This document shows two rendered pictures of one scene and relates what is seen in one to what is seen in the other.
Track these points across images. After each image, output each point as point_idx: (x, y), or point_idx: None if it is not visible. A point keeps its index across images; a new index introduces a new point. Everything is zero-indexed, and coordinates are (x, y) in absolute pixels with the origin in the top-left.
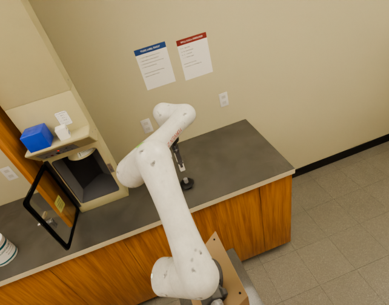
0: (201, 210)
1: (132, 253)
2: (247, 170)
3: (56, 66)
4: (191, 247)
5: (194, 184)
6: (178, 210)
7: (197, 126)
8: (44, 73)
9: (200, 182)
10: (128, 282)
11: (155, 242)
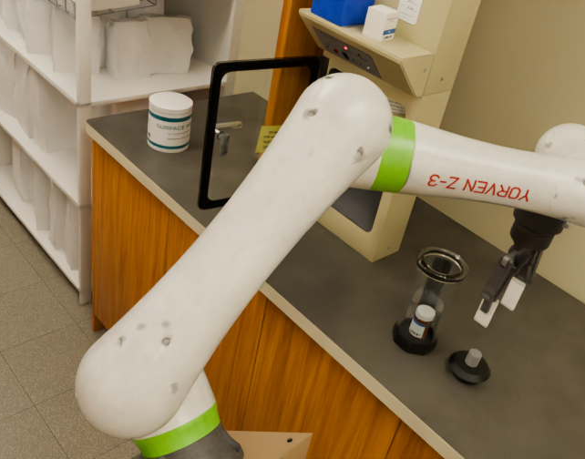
0: (418, 442)
1: (259, 344)
2: None
3: None
4: (169, 311)
5: (479, 388)
6: (236, 236)
7: None
8: None
9: (496, 402)
10: (218, 384)
11: (299, 379)
